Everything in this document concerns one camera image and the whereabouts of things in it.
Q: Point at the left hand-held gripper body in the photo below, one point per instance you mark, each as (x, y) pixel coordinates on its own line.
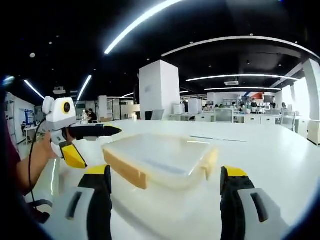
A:
(57, 112)

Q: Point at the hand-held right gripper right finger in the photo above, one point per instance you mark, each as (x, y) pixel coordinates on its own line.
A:
(247, 215)

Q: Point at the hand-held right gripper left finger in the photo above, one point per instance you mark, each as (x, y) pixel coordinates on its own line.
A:
(85, 215)

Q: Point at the clear plastic storage box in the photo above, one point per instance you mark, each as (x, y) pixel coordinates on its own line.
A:
(175, 181)

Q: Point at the person's left hand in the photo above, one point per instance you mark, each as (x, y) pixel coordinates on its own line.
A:
(48, 147)

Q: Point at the long ceiling light strip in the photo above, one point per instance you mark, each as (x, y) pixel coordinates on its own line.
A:
(135, 26)
(240, 76)
(83, 87)
(242, 88)
(33, 88)

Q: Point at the white square pillar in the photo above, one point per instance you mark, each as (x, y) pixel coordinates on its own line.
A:
(312, 95)
(158, 92)

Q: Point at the row of white office desks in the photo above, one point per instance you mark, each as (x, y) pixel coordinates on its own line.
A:
(252, 120)

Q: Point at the ceiling air conditioner unit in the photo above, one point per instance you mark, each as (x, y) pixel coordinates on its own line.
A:
(231, 82)

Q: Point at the red blue wall panel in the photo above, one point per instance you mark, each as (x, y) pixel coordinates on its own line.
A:
(258, 96)

